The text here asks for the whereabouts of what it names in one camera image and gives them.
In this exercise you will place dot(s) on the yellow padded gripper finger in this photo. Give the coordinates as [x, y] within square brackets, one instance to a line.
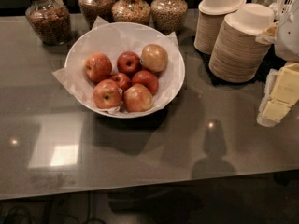
[281, 93]

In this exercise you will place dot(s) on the yellow-red apple top right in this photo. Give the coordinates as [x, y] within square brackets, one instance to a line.
[154, 58]

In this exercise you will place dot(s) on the red-yellow apple front right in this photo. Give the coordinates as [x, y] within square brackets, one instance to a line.
[138, 98]

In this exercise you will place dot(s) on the small red apple centre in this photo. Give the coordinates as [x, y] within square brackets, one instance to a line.
[122, 80]

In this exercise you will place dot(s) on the white bowl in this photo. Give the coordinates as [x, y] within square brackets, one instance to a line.
[162, 87]

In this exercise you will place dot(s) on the black mat under bowls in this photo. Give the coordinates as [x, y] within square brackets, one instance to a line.
[270, 61]

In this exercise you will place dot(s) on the front stack paper bowls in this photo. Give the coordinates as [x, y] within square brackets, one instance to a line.
[237, 55]

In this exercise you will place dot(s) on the glass cereal jar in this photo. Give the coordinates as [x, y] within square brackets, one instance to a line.
[92, 9]
[136, 11]
[168, 15]
[50, 21]

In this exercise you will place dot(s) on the glass cereal jar left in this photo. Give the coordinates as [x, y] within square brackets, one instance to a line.
[50, 21]

